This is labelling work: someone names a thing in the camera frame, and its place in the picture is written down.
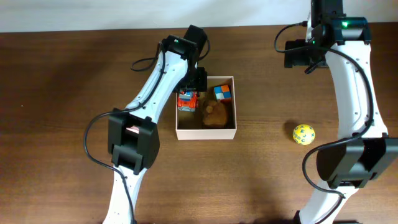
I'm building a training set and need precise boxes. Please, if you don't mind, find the brown plush capybara toy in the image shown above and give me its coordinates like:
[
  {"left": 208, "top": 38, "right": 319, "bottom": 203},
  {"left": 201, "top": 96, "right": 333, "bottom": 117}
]
[{"left": 202, "top": 100, "right": 229, "bottom": 128}]

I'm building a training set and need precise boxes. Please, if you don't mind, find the multicolour puzzle cube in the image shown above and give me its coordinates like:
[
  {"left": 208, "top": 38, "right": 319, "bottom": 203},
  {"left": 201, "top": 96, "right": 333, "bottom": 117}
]
[{"left": 213, "top": 85, "right": 232, "bottom": 102}]

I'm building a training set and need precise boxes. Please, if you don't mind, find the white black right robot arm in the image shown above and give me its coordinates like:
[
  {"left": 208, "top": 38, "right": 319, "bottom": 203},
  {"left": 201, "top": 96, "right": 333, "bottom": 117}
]
[{"left": 282, "top": 0, "right": 397, "bottom": 223}]

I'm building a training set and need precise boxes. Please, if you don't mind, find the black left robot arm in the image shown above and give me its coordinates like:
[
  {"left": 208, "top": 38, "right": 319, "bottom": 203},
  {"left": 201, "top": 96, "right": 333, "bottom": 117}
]
[{"left": 104, "top": 25, "right": 208, "bottom": 223}]

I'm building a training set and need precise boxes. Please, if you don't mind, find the red grey toy truck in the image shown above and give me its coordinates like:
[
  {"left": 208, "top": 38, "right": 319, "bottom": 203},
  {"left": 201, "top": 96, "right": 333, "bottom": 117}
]
[{"left": 177, "top": 91, "right": 198, "bottom": 112}]

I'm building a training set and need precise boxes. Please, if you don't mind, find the yellow ball with letters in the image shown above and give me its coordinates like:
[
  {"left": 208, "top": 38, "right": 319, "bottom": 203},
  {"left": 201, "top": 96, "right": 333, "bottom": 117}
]
[{"left": 292, "top": 124, "right": 315, "bottom": 146}]

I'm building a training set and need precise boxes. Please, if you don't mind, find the pink cardboard box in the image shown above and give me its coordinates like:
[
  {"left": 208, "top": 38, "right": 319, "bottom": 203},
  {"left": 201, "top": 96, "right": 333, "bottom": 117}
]
[{"left": 175, "top": 76, "right": 237, "bottom": 141}]

